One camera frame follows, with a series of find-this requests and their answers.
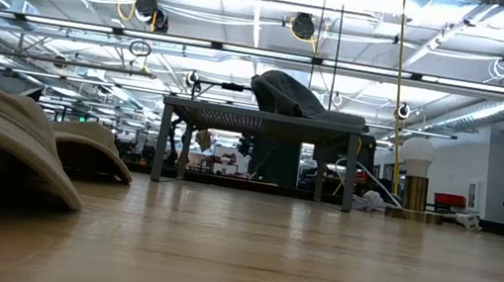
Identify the grey perforated metal stand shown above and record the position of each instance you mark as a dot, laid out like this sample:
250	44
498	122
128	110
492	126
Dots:
261	115

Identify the grey baseball cap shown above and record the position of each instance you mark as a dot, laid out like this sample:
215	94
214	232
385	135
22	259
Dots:
284	96

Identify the white power plug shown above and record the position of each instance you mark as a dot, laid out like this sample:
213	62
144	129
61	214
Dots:
470	221

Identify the white globe lamp brass base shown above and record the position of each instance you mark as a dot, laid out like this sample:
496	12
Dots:
418	153

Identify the red plastic bin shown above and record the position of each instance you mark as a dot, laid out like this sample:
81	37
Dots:
449	199

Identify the long LED light bar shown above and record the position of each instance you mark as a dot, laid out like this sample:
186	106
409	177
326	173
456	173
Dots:
265	53

